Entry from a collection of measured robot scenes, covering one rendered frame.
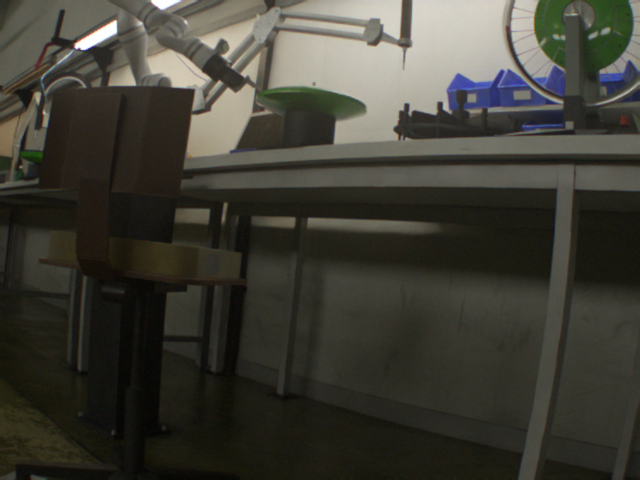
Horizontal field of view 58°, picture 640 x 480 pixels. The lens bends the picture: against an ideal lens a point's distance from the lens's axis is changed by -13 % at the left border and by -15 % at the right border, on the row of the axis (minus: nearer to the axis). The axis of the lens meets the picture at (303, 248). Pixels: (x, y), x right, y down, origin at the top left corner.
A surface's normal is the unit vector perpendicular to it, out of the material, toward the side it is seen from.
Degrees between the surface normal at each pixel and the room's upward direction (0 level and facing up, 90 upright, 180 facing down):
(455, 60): 90
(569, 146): 90
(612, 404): 90
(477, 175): 90
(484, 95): 100
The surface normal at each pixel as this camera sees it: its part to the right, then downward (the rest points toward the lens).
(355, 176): -0.72, -0.09
